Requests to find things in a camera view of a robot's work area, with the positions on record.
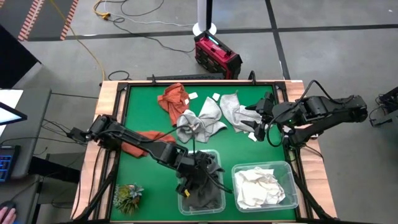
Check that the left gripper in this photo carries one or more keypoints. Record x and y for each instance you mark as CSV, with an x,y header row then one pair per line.
x,y
196,169

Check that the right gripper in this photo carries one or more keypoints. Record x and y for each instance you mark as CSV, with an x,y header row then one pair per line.
x,y
270,113

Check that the dark gray plain towel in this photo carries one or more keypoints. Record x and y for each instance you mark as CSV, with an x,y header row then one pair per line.
x,y
205,200

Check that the narrow clear plastic bin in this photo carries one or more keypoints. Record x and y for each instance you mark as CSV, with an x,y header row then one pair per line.
x,y
202,213

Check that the plain white towel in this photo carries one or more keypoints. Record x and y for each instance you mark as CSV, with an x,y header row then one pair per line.
x,y
258,186

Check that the wide clear plastic bin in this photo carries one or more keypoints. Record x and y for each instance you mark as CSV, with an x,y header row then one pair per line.
x,y
290,186

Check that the orange towel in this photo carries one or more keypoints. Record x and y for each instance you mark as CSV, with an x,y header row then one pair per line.
x,y
172,99
133,151

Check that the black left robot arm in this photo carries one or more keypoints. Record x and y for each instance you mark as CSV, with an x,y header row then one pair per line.
x,y
136,141

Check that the yellow gripper tag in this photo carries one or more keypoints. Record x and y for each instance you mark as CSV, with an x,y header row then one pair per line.
x,y
187,193

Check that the red and black toolbox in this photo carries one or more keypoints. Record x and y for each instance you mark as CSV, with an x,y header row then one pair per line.
x,y
217,56

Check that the green table mat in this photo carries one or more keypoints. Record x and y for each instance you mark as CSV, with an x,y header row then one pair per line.
x,y
149,193

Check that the small succulent plant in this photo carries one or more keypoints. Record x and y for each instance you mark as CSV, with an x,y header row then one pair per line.
x,y
127,199

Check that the white tower fan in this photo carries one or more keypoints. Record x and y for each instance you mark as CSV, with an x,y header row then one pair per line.
x,y
202,15

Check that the gray desk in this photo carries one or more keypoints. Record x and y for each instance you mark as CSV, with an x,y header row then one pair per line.
x,y
34,124

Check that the black computer mouse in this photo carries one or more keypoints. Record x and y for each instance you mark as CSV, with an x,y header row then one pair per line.
x,y
7,204

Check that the backlit computer keyboard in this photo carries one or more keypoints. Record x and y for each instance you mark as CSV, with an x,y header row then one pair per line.
x,y
7,161

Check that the person's hand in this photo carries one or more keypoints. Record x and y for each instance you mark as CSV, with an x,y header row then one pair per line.
x,y
6,216

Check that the tilted computer monitor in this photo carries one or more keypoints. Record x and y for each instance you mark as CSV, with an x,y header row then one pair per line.
x,y
9,114

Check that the large black panel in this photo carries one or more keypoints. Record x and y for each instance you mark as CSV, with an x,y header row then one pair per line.
x,y
12,62

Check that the black frame clamp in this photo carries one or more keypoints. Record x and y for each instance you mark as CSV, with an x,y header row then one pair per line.
x,y
153,80
252,77

